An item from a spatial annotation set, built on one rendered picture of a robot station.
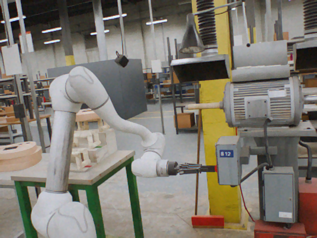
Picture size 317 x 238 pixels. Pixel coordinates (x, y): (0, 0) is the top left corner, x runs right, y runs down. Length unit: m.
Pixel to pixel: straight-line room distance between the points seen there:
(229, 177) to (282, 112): 0.42
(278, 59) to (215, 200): 1.57
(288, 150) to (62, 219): 1.12
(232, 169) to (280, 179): 0.28
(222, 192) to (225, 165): 1.42
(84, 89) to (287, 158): 1.05
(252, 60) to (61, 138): 1.08
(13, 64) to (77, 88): 1.94
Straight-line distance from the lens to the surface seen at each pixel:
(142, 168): 1.54
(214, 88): 2.56
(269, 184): 1.56
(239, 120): 1.58
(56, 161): 1.39
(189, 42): 1.54
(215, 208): 2.87
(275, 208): 1.61
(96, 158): 1.93
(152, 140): 1.59
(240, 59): 1.72
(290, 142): 1.59
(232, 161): 1.37
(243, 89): 1.57
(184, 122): 6.77
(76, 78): 1.25
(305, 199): 1.70
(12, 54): 3.16
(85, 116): 1.95
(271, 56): 1.71
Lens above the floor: 1.47
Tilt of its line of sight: 10 degrees down
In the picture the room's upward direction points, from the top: 6 degrees counter-clockwise
